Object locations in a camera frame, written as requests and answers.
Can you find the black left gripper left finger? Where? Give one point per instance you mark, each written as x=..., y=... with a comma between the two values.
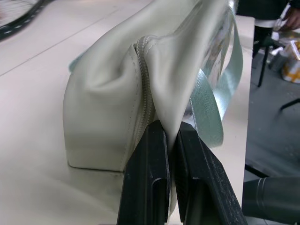
x=145, y=178

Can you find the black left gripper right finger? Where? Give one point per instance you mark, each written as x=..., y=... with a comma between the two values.
x=206, y=185

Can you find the pale green zip pouch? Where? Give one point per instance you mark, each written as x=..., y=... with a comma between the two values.
x=105, y=100

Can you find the dark grey robot leg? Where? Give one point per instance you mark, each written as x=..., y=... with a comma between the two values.
x=272, y=199

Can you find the black metal chair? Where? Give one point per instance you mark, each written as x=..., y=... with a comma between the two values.
x=263, y=54

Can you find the yellow and white patterned box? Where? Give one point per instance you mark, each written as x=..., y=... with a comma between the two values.
x=291, y=63

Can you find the person in dark clothes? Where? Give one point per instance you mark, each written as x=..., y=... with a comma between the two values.
x=267, y=11

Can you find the black belt with white marks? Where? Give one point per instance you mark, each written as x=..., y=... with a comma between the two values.
x=20, y=20

